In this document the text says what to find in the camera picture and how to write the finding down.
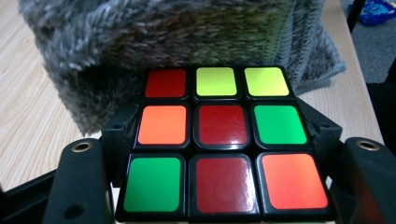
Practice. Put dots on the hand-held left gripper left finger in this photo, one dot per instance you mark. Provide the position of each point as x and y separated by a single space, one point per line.
77 180

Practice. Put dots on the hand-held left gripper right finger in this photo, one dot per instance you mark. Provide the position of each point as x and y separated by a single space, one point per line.
367 174

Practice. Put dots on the multicoloured puzzle cube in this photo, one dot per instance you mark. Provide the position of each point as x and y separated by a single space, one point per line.
222 124

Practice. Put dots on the grey fluffy cloth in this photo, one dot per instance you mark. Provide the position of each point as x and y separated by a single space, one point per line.
155 31

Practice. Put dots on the black stand leg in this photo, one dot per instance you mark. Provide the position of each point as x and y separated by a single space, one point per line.
355 15

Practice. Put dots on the blue patterned object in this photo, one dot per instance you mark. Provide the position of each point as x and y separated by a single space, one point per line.
378 12

